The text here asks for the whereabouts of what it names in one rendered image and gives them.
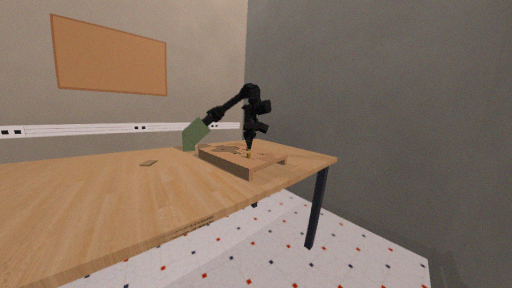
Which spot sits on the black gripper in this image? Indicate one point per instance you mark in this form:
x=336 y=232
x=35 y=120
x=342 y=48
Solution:
x=250 y=128

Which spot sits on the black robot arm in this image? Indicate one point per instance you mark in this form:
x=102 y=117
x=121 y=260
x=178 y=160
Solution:
x=250 y=91

